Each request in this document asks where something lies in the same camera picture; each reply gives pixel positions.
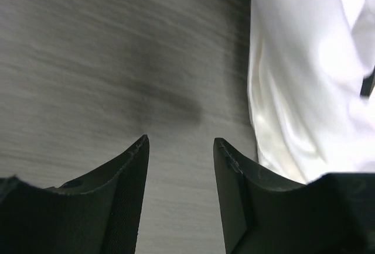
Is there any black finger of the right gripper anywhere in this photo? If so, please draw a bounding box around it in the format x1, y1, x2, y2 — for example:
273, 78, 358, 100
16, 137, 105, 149
360, 71, 374, 97

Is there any white t shirt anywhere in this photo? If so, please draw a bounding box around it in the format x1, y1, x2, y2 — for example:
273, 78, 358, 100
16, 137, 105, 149
248, 0, 374, 183

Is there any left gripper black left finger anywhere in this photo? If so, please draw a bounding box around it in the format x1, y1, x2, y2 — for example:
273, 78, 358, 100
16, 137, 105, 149
1, 135, 149, 254

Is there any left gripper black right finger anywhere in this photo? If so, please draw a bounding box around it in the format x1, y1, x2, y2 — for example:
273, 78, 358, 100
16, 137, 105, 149
213, 138, 374, 254

